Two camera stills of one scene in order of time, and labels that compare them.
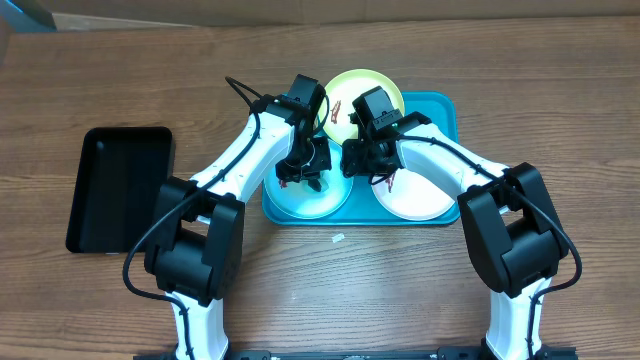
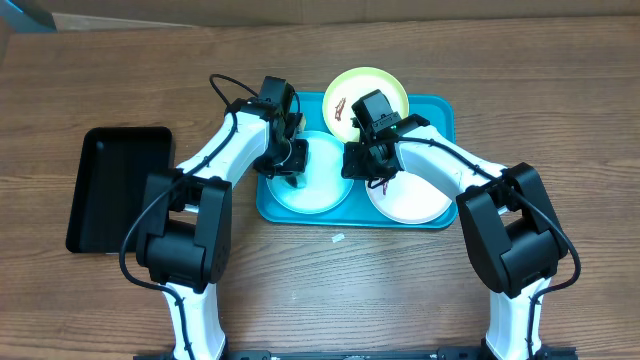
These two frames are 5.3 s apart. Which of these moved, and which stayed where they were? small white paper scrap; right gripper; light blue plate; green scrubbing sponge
Moved: green scrubbing sponge
Stayed: right gripper; small white paper scrap; light blue plate
